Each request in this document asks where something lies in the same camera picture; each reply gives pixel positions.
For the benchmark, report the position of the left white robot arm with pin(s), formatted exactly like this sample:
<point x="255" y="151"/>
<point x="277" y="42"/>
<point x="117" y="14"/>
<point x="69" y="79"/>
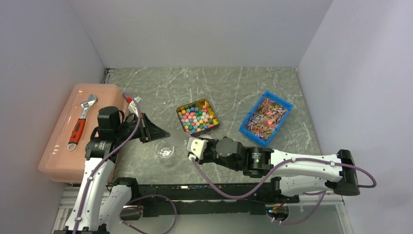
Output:
<point x="92" y="214"/>

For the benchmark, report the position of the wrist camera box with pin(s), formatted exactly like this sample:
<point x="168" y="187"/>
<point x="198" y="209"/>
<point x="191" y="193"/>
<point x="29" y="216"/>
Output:
<point x="132" y="104"/>
<point x="196" y="148"/>

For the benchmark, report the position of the orange translucent storage box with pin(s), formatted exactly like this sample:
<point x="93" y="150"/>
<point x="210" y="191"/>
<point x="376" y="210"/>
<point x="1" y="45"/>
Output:
<point x="58" y="163"/>

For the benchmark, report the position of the tin of star candies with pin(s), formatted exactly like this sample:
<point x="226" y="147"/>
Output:
<point x="197" y="117"/>

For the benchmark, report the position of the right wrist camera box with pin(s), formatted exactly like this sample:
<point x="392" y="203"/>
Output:
<point x="196" y="148"/>

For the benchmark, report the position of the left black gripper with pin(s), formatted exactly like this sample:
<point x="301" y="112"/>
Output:
<point x="149" y="131"/>

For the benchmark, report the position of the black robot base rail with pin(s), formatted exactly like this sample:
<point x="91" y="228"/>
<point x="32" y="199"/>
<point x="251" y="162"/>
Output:
<point x="154" y="200"/>

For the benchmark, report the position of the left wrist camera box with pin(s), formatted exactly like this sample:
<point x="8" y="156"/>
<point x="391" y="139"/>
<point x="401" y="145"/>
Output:
<point x="132" y="104"/>

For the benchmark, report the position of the round white jar lid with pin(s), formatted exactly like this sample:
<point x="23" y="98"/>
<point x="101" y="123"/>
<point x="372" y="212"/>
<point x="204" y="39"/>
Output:
<point x="205" y="137"/>

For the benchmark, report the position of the blue bin of lollipops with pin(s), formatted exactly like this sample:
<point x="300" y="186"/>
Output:
<point x="266" y="117"/>

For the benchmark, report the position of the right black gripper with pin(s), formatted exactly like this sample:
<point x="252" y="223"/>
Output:
<point x="204" y="159"/>

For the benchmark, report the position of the small clear glass jar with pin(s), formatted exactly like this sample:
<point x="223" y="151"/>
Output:
<point x="164" y="151"/>

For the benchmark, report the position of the red handled adjustable wrench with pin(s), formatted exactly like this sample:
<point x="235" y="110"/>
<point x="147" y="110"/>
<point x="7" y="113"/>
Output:
<point x="80" y="124"/>

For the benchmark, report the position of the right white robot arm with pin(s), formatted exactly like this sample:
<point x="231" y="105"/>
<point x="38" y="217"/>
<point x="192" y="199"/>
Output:
<point x="298" y="173"/>

